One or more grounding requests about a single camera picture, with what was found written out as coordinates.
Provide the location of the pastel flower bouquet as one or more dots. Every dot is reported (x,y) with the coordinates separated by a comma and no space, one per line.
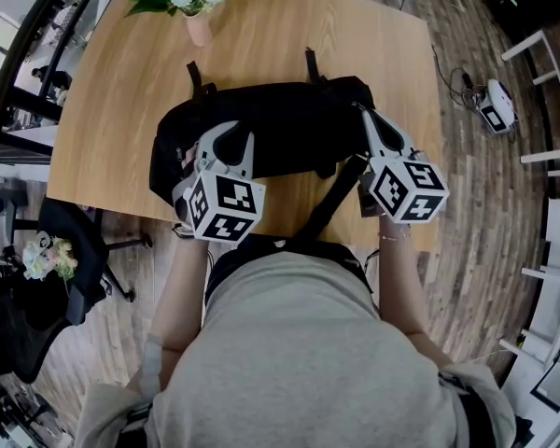
(64,255)

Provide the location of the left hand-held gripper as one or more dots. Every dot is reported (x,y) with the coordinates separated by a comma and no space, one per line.
(233,194)

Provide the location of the person's grey shirt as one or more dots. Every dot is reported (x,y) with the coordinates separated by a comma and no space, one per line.
(298,367)

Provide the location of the person's black trousers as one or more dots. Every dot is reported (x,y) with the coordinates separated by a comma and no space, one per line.
(270,255)

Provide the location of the black office chair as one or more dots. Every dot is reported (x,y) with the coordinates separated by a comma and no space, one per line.
(79,231)
(14,325)

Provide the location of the black duffel bag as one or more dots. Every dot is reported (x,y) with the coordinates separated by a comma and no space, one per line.
(289,124)

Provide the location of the person's left forearm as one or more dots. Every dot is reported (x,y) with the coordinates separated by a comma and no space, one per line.
(177,297)

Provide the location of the black framed picture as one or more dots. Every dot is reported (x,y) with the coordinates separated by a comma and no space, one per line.
(553,385)

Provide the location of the white box-shaped floor device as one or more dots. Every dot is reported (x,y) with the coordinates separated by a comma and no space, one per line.
(497,107)

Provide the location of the person's right forearm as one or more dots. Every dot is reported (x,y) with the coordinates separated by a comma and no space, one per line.
(406,287)

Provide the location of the person's left hand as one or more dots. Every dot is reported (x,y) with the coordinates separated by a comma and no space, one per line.
(190,159)

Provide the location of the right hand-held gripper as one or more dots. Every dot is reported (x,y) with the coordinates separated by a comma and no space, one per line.
(410,189)

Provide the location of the pink vase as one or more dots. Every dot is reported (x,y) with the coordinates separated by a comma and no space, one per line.
(198,28)

